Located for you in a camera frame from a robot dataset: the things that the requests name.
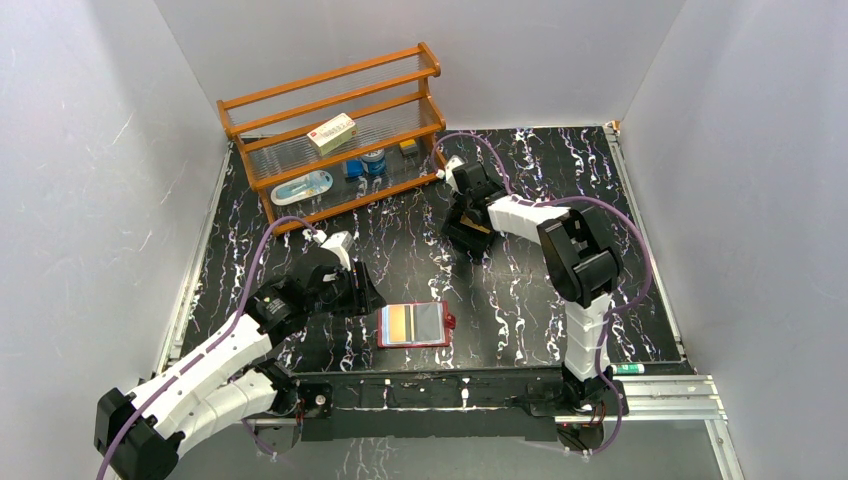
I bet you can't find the black plastic card tray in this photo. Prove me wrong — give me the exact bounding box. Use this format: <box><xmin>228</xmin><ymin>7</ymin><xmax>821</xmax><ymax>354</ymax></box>
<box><xmin>441</xmin><ymin>205</ymin><xmax>497</xmax><ymax>264</ymax></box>

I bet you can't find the gold credit card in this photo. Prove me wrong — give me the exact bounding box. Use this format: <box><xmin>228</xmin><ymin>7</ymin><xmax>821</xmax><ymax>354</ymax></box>
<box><xmin>460</xmin><ymin>215</ymin><xmax>491</xmax><ymax>234</ymax></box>
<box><xmin>385</xmin><ymin>304</ymin><xmax>415</xmax><ymax>344</ymax></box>

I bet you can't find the red card holder wallet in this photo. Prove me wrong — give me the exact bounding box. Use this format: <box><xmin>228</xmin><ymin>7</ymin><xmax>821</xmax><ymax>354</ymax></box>
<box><xmin>377</xmin><ymin>301</ymin><xmax>456</xmax><ymax>349</ymax></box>

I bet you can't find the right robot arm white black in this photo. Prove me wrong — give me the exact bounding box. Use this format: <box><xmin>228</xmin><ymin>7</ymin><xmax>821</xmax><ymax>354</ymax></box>
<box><xmin>442</xmin><ymin>156</ymin><xmax>622</xmax><ymax>414</ymax></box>

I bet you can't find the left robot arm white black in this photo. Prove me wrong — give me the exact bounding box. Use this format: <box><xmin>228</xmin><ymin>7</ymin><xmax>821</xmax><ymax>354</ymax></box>
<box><xmin>93</xmin><ymin>247</ymin><xmax>386</xmax><ymax>479</ymax></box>

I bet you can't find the small yellow black block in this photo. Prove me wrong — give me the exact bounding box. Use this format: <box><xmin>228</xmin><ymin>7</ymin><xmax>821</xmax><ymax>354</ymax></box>
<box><xmin>398</xmin><ymin>139</ymin><xmax>419</xmax><ymax>157</ymax></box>

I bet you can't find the blue white round tin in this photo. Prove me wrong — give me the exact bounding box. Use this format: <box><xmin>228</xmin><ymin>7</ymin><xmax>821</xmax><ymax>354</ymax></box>
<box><xmin>360</xmin><ymin>149</ymin><xmax>386</xmax><ymax>176</ymax></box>

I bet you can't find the white blue blister pack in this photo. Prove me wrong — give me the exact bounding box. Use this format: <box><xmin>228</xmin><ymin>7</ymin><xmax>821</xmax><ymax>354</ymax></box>
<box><xmin>270</xmin><ymin>170</ymin><xmax>334</xmax><ymax>206</ymax></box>

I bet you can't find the small blue box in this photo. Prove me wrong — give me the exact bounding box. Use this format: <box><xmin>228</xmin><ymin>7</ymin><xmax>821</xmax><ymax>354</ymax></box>
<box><xmin>342</xmin><ymin>159</ymin><xmax>365</xmax><ymax>181</ymax></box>

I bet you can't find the white cardboard box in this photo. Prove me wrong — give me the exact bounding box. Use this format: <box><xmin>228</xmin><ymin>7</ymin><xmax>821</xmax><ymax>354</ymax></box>
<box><xmin>306</xmin><ymin>113</ymin><xmax>358</xmax><ymax>156</ymax></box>

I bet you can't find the orange wooden shelf rack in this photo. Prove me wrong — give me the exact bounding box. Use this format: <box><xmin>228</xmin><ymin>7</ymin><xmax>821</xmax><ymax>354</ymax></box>
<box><xmin>217</xmin><ymin>42</ymin><xmax>446</xmax><ymax>234</ymax></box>

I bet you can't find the green white marker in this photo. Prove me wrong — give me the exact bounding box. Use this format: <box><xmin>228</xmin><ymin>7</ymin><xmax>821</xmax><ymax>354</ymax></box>
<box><xmin>611</xmin><ymin>363</ymin><xmax>646</xmax><ymax>375</ymax></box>

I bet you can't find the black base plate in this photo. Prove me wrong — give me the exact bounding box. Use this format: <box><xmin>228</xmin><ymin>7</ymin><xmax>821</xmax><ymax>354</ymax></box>
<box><xmin>235</xmin><ymin>370</ymin><xmax>627</xmax><ymax>444</ymax></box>

